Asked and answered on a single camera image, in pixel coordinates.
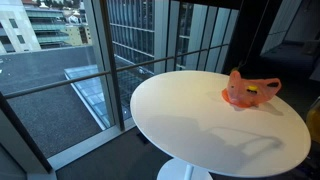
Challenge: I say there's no yellow chair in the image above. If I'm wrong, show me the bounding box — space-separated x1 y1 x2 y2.
305 98 320 145

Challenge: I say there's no dark structural column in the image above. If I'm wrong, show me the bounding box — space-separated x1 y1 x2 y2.
221 0 284 76

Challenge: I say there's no grey window mullion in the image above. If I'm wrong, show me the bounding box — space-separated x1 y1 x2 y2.
83 0 126 133

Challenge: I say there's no yellow capped syrup bottle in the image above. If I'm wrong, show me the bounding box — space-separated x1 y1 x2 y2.
245 84 260 97

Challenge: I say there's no white table pedestal base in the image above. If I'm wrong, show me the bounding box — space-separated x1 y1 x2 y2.
156 157 214 180

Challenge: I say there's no metal window handrail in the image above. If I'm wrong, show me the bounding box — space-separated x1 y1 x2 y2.
3 42 234 100

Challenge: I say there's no thin hanging cord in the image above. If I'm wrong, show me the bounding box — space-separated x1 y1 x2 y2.
237 0 270 69

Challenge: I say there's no orange plastic bag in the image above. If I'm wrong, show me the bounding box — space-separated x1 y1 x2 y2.
221 69 283 109

